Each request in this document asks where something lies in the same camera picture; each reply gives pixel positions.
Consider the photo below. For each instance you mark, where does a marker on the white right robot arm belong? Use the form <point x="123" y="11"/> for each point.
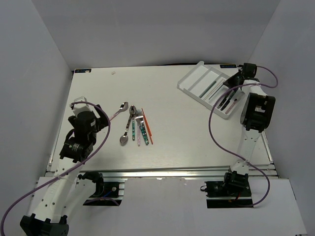
<point x="255" y="118"/>

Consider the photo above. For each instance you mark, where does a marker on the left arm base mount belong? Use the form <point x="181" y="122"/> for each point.
<point x="107" y="193"/>

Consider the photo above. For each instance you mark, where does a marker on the blue label sticker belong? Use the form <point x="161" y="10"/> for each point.
<point x="226" y="66"/>
<point x="86" y="70"/>

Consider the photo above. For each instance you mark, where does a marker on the pink handled knife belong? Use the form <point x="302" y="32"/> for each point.
<point x="230" y="108"/>

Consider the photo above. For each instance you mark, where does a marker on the pink handled fork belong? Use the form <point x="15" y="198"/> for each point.
<point x="139" y="130"/>

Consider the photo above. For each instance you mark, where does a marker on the pink handled spoon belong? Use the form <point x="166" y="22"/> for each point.
<point x="122" y="108"/>

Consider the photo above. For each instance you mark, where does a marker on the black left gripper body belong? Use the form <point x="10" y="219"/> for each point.
<point x="102" y="122"/>

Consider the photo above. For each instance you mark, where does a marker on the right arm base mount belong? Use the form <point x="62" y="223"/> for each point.
<point x="233" y="192"/>

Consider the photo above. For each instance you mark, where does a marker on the green marbled handle spoon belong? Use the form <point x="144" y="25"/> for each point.
<point x="133" y="123"/>

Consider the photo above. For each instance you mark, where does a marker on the blue label sticker right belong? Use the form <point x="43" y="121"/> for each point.
<point x="226" y="66"/>

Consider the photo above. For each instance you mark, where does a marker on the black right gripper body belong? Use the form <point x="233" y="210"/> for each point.
<point x="232" y="81"/>

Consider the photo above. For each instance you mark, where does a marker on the green marbled handle knife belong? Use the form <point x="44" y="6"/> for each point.
<point x="228" y="100"/>

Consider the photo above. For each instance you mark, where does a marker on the brown marbled handle knife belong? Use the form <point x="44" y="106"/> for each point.
<point x="225" y="99"/>

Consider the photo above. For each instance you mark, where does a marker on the brown marbled handle spoon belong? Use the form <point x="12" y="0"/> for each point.
<point x="124" y="137"/>

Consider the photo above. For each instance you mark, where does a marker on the green marbled handle fork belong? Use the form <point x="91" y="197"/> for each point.
<point x="143" y="131"/>

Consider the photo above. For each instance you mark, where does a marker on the white divided utensil tray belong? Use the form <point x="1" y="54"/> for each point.
<point x="200" y="77"/>

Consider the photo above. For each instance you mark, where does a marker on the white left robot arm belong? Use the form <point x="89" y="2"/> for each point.
<point x="69" y="189"/>

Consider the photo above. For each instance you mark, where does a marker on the blue label sticker left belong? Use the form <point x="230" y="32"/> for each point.
<point x="86" y="70"/>

